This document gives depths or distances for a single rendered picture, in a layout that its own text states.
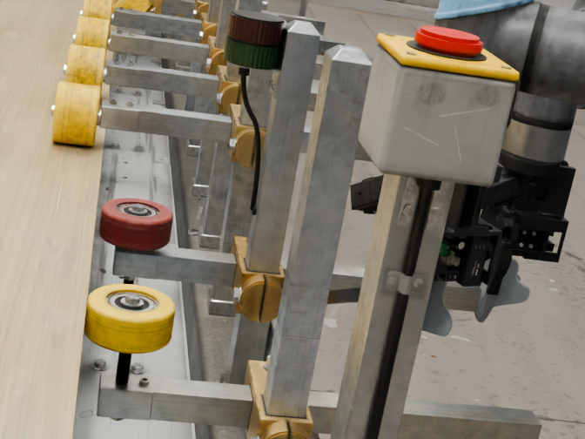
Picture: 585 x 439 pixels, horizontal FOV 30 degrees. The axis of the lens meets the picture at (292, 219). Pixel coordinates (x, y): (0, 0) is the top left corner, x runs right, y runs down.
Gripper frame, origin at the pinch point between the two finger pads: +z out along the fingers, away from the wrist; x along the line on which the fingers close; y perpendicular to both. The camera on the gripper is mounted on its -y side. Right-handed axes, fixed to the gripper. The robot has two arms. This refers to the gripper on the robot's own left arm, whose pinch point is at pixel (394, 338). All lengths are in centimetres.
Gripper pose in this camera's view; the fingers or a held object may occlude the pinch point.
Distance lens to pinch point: 105.4
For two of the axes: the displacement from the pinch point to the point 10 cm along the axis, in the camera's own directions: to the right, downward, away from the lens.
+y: 4.6, 3.6, -8.1
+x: 8.7, -0.1, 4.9
